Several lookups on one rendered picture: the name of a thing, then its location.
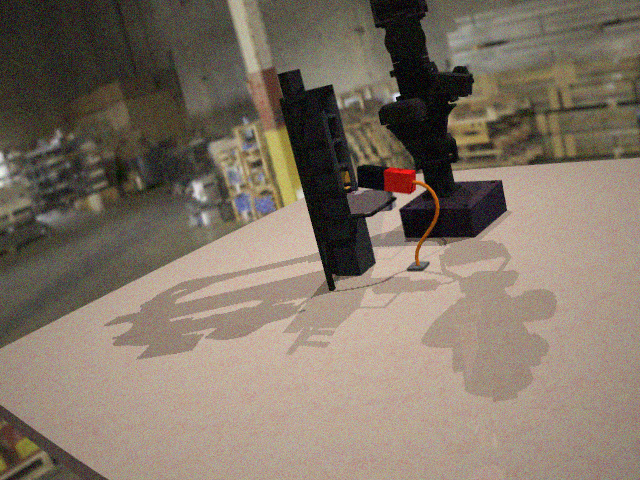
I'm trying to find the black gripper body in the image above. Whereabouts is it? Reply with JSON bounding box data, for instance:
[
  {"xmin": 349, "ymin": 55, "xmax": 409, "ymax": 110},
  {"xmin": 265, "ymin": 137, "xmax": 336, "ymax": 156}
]
[{"xmin": 378, "ymin": 56, "xmax": 459, "ymax": 125}]

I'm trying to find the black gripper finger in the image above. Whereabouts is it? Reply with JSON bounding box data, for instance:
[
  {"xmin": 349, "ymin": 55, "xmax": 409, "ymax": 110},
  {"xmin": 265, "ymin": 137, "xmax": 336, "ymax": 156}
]
[
  {"xmin": 422, "ymin": 103, "xmax": 457, "ymax": 151},
  {"xmin": 386, "ymin": 117, "xmax": 429, "ymax": 164}
]

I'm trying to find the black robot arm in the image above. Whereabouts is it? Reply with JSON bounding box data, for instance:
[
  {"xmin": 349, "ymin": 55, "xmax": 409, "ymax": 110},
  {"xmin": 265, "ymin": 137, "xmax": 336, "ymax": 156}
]
[{"xmin": 370, "ymin": 0, "xmax": 474, "ymax": 198}]

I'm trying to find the red plug with orange cord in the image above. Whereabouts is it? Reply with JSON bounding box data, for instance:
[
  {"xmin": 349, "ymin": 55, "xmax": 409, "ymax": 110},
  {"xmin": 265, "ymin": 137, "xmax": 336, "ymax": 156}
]
[{"xmin": 357, "ymin": 165, "xmax": 439, "ymax": 266}]

